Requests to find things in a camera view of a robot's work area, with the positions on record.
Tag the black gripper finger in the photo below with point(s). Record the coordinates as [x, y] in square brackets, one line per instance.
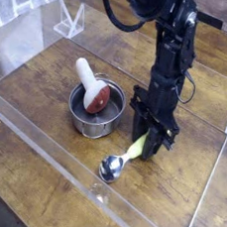
[153, 143]
[140, 126]

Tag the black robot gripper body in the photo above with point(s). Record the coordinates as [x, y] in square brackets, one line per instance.
[158, 103]

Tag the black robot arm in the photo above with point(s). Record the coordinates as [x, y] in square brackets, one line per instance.
[175, 25]

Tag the small steel pot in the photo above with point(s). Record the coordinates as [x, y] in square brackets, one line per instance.
[103, 123]

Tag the plush mushroom toy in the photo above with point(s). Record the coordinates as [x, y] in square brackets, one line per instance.
[97, 92]

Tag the black strip on table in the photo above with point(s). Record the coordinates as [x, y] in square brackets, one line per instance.
[210, 20]

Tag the clear acrylic triangular bracket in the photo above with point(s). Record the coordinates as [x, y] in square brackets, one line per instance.
[70, 27]

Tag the clear acrylic enclosure wall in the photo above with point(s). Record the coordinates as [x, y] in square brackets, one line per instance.
[108, 199]

